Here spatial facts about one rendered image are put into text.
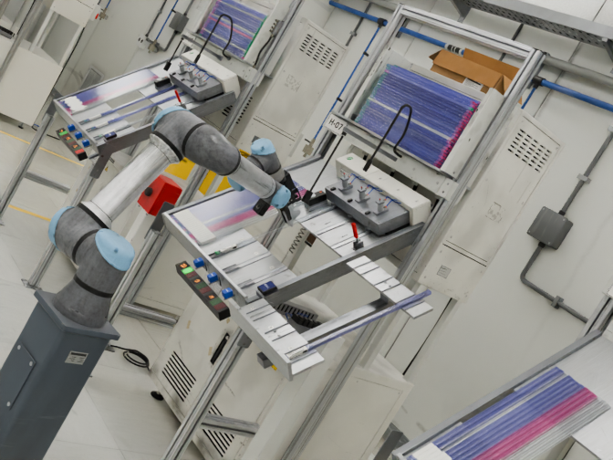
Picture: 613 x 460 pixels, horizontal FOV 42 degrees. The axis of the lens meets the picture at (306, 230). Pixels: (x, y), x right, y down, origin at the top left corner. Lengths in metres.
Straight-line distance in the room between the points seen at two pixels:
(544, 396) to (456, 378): 2.21
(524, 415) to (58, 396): 1.22
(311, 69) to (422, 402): 1.87
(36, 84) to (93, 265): 4.97
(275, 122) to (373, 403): 1.61
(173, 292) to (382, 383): 1.51
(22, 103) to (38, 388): 5.01
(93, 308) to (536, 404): 1.17
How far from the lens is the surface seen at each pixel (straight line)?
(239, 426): 2.75
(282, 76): 4.01
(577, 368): 2.26
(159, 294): 4.19
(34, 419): 2.29
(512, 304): 4.26
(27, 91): 7.05
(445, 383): 4.38
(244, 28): 4.03
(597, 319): 2.40
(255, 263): 2.70
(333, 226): 2.84
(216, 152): 2.24
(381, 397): 3.15
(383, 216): 2.77
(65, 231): 2.23
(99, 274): 2.15
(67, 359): 2.21
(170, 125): 2.30
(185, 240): 2.89
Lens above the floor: 1.32
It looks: 7 degrees down
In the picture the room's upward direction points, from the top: 31 degrees clockwise
